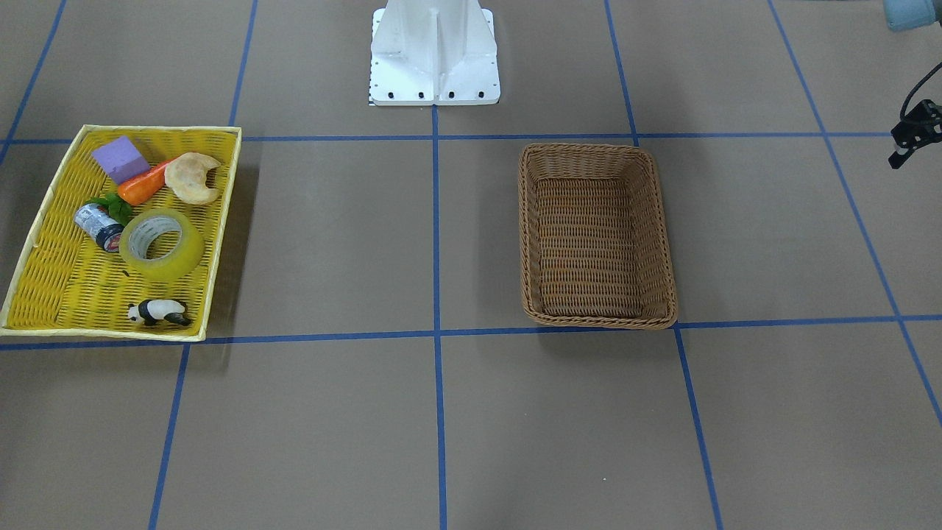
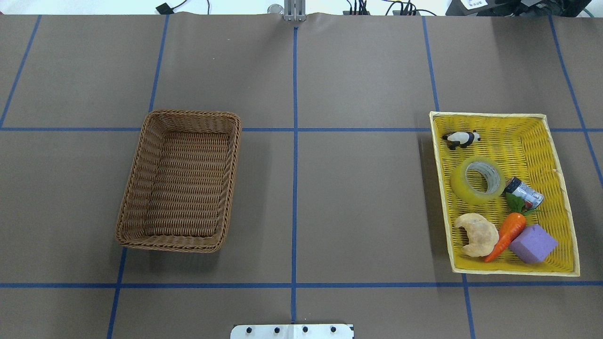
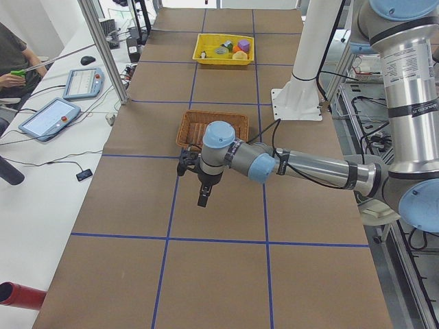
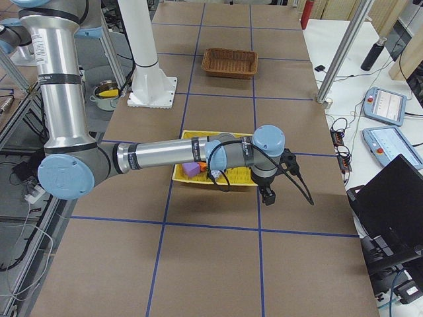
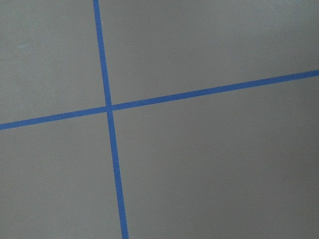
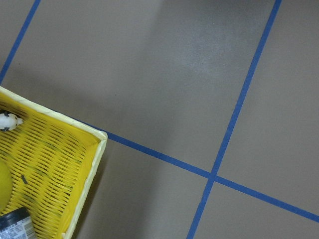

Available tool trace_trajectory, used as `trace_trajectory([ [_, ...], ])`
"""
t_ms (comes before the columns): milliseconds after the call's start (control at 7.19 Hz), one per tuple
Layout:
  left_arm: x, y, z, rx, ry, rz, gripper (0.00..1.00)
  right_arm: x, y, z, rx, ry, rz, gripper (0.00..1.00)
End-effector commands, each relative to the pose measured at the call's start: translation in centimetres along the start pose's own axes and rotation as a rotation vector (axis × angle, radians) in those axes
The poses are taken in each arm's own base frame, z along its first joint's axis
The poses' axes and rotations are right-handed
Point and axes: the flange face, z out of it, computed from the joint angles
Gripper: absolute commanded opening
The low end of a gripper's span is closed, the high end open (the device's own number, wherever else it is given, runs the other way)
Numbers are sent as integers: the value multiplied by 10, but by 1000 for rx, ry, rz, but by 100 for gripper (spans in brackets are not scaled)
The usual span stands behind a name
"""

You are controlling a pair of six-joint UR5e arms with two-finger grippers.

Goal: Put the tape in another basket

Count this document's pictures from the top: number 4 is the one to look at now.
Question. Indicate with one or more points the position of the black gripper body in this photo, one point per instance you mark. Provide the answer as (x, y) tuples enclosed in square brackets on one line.
[(262, 182)]

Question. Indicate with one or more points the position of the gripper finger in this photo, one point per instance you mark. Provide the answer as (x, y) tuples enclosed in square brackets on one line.
[(268, 198)]

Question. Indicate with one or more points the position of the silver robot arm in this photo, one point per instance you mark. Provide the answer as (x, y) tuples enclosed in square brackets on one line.
[(14, 35), (74, 162)]

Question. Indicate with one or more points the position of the yellow plastic basket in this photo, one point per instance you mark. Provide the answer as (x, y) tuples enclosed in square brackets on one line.
[(239, 176)]

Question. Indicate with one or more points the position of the brown wicker basket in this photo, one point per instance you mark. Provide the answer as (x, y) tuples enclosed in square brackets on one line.
[(228, 63)]

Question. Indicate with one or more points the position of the small printed can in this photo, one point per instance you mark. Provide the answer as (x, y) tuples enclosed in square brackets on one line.
[(214, 174)]

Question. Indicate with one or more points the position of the orange toy carrot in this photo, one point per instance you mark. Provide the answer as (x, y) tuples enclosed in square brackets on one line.
[(202, 166)]

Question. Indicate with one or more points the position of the purple foam cube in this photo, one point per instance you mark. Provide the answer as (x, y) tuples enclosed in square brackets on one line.
[(191, 169)]

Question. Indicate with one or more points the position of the black orange adapter box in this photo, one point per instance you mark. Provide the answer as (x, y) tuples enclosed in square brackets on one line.
[(337, 138)]

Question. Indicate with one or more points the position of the black laptop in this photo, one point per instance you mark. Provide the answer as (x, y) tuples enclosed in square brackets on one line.
[(390, 204)]

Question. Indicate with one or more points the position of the near teach pendant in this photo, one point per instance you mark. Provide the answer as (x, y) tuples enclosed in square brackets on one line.
[(386, 143)]

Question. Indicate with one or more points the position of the teach pendant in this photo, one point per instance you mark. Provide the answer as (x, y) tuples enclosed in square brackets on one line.
[(386, 143), (384, 106)]

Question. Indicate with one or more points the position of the small black puck device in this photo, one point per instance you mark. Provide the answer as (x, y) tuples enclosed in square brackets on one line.
[(319, 68)]

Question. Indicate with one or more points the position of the far teach pendant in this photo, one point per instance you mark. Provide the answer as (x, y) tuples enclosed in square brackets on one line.
[(384, 106)]

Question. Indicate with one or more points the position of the black water bottle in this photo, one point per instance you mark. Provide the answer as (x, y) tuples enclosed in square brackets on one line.
[(373, 54)]

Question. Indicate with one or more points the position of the white enamel pot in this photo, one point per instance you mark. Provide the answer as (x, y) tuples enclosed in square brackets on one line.
[(105, 95)]

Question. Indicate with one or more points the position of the white pedestal column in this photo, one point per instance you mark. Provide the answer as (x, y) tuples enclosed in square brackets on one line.
[(151, 87)]

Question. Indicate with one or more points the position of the aluminium frame post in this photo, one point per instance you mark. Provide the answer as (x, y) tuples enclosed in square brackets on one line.
[(344, 47)]

